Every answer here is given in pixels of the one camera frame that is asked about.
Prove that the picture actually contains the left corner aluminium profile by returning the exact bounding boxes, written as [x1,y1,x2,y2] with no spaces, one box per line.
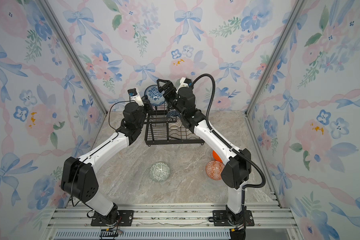
[36,0,108,115]

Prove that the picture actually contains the red patterned bowl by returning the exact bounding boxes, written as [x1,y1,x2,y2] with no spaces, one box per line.
[206,161,225,181]

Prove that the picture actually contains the blue floral bowl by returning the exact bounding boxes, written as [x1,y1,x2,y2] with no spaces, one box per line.
[144,85,165,107]

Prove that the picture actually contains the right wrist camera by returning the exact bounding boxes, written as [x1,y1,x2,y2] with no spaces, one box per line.
[178,77,193,89]

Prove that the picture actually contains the aluminium mounting rail frame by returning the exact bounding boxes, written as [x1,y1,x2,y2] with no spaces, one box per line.
[41,201,303,240]

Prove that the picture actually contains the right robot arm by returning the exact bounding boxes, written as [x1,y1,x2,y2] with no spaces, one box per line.
[157,79,252,226]

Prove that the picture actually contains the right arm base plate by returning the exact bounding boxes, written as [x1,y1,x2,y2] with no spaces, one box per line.
[209,210,255,227]

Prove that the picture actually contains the black wire dish rack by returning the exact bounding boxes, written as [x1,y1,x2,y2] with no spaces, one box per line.
[144,85,204,146]

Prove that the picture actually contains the orange bowl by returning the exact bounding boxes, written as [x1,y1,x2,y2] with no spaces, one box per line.
[213,151,223,163]

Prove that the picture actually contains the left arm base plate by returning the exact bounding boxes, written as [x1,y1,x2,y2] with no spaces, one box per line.
[91,210,134,227]

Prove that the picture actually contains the dark blue patterned bowl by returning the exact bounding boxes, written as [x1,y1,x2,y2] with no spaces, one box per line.
[167,110,180,118]

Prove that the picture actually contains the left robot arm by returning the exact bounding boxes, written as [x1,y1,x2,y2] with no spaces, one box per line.
[61,99,153,226]

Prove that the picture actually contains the green patterned bowl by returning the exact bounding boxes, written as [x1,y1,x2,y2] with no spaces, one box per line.
[150,162,171,183]

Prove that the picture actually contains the corner aluminium profile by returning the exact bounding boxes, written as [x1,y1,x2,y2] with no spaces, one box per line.
[36,0,108,115]
[245,0,306,117]

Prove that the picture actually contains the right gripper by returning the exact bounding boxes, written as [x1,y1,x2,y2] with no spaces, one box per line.
[157,80,186,121]

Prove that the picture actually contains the brown white patterned bowl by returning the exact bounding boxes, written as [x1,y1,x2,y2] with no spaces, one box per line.
[169,118,182,130]

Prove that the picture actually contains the right corner aluminium profile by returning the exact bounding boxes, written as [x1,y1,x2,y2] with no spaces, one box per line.
[245,0,306,117]

